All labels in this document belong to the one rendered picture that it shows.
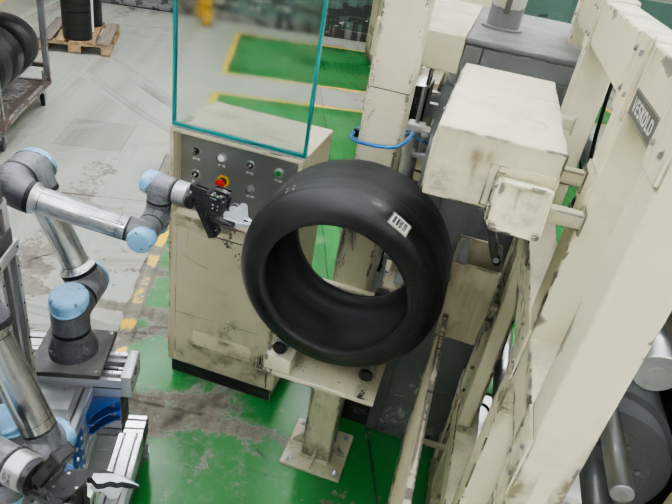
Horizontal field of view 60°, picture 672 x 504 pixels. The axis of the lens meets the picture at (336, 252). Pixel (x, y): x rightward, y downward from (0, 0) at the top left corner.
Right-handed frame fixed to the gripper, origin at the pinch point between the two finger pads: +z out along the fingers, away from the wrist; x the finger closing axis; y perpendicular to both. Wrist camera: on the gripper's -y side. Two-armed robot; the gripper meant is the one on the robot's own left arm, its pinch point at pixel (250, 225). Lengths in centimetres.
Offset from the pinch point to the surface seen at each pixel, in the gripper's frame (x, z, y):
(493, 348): 22, 85, -26
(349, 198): -9.8, 27.4, 24.9
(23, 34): 289, -321, -89
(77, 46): 481, -408, -160
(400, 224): -10.6, 41.9, 23.4
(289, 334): -13.0, 22.5, -22.4
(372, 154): 28.2, 25.4, 22.6
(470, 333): 21, 76, -23
